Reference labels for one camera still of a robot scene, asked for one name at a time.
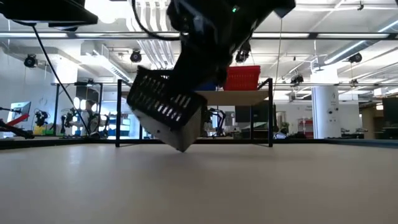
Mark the ceiling light strip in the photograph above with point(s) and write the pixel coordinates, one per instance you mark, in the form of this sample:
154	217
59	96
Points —
351	35
280	35
18	35

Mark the red and white cart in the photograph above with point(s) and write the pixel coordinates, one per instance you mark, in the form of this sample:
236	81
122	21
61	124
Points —
306	123

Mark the white round pillar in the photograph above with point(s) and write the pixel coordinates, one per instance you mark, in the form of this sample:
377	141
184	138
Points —
326	118

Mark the black metal stand frame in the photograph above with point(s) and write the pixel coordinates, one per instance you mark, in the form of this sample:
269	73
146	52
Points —
77	83

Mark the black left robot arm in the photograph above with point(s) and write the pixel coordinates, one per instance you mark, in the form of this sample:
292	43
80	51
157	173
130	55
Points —
21	9

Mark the white ceiling duct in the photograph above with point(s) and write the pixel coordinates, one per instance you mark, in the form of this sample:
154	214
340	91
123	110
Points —
105	65

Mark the wooden shelf with black legs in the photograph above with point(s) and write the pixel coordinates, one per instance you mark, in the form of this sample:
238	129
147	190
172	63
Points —
242	98

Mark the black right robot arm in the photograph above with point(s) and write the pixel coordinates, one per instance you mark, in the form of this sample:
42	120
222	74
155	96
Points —
280	6

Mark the dark monitor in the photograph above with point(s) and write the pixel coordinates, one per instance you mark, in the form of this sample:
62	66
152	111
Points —
390	110

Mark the computer monitor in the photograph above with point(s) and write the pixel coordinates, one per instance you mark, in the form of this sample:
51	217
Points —
23	109

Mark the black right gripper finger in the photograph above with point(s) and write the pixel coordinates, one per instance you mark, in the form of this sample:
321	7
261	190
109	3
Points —
202	68

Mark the grey ceiling duct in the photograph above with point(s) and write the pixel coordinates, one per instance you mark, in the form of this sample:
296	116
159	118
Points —
348	51

